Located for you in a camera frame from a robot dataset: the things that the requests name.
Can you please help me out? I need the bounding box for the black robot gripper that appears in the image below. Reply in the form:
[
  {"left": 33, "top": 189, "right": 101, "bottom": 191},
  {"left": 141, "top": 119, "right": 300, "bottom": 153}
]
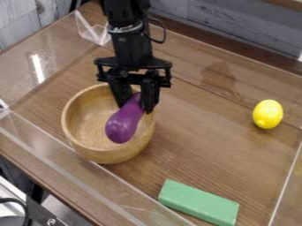
[{"left": 95, "top": 56, "right": 173, "bottom": 114}]

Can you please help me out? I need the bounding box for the brown wooden bowl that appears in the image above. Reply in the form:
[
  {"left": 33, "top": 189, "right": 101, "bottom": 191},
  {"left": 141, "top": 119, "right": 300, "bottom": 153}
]
[{"left": 62, "top": 84, "right": 157, "bottom": 164}]

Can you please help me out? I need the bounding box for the purple toy eggplant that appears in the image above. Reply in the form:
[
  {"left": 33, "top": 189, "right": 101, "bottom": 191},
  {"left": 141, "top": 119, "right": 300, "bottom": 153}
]
[{"left": 106, "top": 93, "right": 145, "bottom": 144}]

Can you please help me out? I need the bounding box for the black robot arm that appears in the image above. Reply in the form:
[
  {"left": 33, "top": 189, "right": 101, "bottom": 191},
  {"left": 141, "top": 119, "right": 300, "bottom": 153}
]
[{"left": 95, "top": 0, "right": 173, "bottom": 114}]

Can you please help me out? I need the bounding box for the yellow toy lemon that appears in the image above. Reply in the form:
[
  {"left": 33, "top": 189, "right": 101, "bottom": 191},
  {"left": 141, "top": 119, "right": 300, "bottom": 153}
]
[{"left": 253, "top": 99, "right": 284, "bottom": 130}]

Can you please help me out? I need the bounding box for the green sponge block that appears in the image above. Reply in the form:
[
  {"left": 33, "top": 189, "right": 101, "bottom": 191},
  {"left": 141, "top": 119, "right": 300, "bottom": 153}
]
[{"left": 158, "top": 179, "right": 240, "bottom": 226}]

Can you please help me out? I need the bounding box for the clear acrylic tray wall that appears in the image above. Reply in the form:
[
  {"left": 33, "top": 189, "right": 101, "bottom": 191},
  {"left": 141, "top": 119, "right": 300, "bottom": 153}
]
[{"left": 0, "top": 16, "right": 302, "bottom": 226}]

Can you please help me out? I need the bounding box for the black cable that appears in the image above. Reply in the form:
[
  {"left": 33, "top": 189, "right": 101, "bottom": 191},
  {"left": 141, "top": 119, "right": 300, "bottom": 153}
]
[{"left": 0, "top": 197, "right": 31, "bottom": 226}]

